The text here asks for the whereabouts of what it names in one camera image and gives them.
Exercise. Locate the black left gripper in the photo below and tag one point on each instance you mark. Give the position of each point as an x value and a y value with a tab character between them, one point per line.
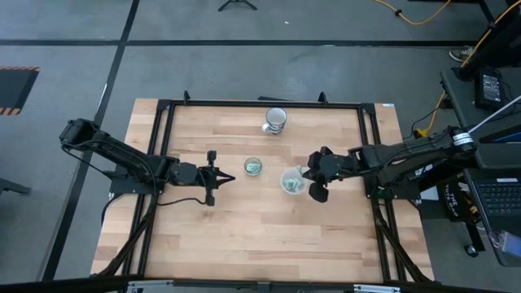
211	177

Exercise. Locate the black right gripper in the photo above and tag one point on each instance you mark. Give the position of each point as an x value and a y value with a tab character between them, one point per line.
331	167

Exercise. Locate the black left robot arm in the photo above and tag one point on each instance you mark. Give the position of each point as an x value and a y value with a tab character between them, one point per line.
118	150

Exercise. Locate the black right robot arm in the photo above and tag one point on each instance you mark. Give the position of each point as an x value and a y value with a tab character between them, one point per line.
407	156

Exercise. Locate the translucent round plastic container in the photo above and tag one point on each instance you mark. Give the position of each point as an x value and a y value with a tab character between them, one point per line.
287	179

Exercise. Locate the clear glass jar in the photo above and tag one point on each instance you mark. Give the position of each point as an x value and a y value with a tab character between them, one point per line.
252	166

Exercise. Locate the black crossbar with silver brackets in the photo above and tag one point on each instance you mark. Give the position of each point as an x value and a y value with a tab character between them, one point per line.
260	287

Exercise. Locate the black printed tote bag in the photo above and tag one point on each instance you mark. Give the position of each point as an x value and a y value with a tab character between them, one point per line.
456	201

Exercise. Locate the dark grey side desk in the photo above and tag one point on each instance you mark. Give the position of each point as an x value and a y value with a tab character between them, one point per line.
460	97

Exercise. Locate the black tripod base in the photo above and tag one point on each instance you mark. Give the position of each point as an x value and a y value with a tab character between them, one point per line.
238	3

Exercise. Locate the black desk leg with caster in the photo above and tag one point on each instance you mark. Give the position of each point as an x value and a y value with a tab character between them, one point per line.
472	249

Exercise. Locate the dark laptop computer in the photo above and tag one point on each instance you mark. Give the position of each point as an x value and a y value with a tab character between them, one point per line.
498	199

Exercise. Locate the person's shoe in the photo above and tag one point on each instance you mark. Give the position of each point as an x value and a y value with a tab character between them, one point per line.
462	53

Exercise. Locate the black power adapter brick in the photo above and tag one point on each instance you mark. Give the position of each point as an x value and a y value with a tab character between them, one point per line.
489	87

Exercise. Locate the clear badge holder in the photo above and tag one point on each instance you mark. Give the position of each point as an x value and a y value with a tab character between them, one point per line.
509	243

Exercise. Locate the black chair leg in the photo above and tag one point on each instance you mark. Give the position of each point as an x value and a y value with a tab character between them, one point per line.
14	187

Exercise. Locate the black hazard-striped floor mat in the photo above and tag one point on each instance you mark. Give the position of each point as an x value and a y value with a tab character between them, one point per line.
16	87

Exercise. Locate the black aluminium table frame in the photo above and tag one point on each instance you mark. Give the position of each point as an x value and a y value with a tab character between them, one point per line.
264	103

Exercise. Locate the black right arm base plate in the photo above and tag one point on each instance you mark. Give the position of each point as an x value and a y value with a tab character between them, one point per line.
403	193

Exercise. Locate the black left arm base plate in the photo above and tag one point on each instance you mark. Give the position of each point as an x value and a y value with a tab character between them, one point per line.
122	183

